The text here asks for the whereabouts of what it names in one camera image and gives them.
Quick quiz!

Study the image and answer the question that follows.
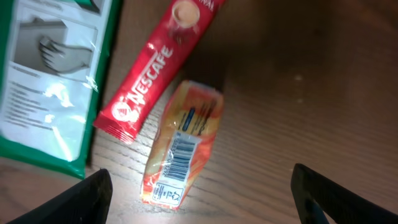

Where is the orange tissue pack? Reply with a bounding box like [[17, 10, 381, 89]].
[[141, 80, 224, 210]]

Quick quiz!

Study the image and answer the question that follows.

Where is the green 3M package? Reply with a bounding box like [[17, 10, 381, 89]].
[[1, 1, 122, 179]]

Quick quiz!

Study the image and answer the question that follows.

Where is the red Nescafe stick sachet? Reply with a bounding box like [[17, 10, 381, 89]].
[[93, 0, 225, 144]]

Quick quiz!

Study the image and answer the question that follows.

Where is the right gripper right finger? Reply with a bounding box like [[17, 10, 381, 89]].
[[290, 164, 397, 224]]

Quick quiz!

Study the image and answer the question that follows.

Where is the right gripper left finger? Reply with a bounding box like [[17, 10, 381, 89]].
[[9, 169, 113, 224]]

